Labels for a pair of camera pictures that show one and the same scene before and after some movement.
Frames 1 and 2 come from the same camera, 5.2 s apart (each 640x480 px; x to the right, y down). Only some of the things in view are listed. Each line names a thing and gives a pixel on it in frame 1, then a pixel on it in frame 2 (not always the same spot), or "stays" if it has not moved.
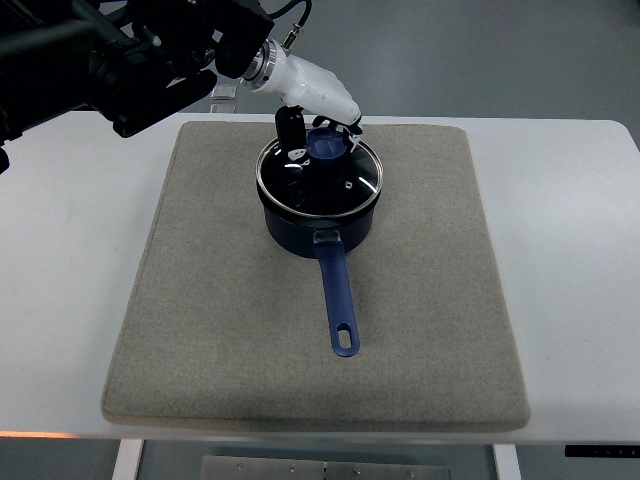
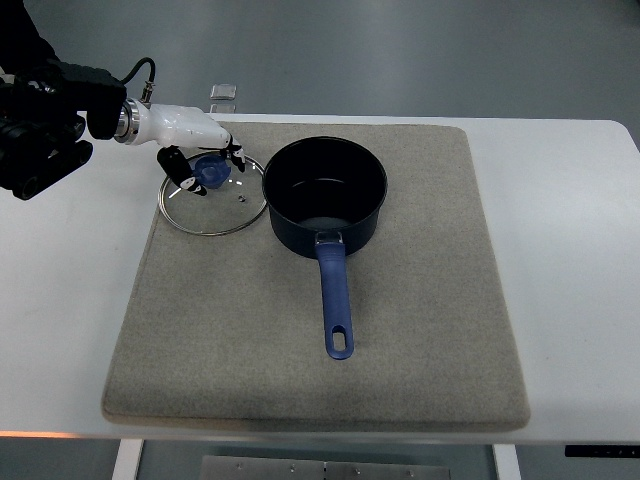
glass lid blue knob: (333, 181) → (232, 200)
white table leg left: (128, 459) stays
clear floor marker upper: (226, 91) stays
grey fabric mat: (222, 327) stays
